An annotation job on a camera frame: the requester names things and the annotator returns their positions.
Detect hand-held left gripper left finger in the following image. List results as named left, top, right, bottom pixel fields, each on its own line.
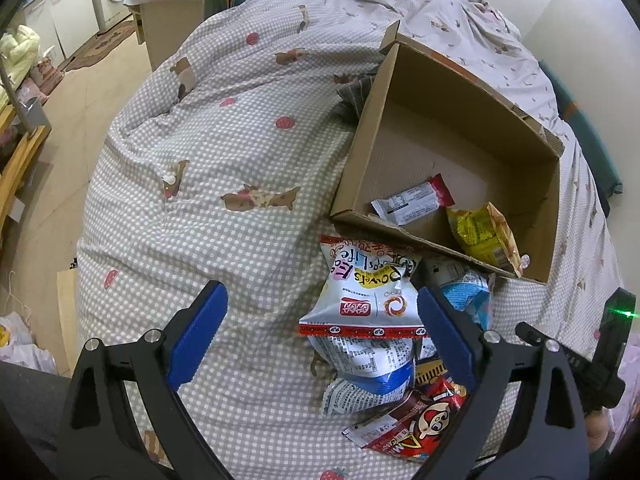
left=57, top=280, right=231, bottom=480

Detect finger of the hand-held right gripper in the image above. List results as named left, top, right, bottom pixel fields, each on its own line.
left=515, top=321, right=598, bottom=376

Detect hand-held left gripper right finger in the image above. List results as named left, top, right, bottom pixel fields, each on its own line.
left=416, top=285, right=591, bottom=480

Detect yellow and black snack packet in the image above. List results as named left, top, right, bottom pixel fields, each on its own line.
left=415, top=357, right=448, bottom=386

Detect light blue snack packet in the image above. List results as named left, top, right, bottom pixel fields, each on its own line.
left=422, top=257, right=496, bottom=331

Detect blue and white snack bag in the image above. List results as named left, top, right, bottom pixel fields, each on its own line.
left=307, top=335, right=418, bottom=417

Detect red cartoon snack packet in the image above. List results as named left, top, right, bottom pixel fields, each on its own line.
left=341, top=375, right=471, bottom=463

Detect white snack bag red trim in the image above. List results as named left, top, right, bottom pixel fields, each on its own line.
left=298, top=234, right=431, bottom=342

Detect red and white snack bar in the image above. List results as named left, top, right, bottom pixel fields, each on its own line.
left=371, top=174, right=456, bottom=226

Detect cardboard box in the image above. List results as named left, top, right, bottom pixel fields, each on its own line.
left=328, top=20, right=566, bottom=286

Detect person's right forearm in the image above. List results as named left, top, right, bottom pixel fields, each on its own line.
left=584, top=407, right=618, bottom=461

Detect flat cardboard piece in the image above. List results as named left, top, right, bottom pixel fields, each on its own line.
left=56, top=267, right=83, bottom=361

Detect white plastic bag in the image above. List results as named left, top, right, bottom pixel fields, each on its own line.
left=0, top=312, right=58, bottom=376

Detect checked printed blanket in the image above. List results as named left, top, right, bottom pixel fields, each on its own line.
left=75, top=0, right=621, bottom=480

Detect teal cushion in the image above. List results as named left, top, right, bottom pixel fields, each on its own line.
left=540, top=60, right=623, bottom=216

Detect wooden rack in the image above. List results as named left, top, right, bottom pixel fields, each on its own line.
left=0, top=105, right=53, bottom=241

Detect dark patterned cloth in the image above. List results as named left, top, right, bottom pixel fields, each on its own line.
left=336, top=72, right=378, bottom=121

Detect brown floor rug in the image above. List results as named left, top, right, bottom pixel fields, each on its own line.
left=65, top=20, right=138, bottom=71

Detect pale printed bed sheet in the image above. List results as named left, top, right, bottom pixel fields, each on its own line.
left=345, top=0, right=566, bottom=126

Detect pale yellow blanket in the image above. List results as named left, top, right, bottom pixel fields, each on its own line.
left=0, top=25, right=41, bottom=86

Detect white cabinets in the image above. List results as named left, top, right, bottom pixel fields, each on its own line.
left=22, top=0, right=101, bottom=61

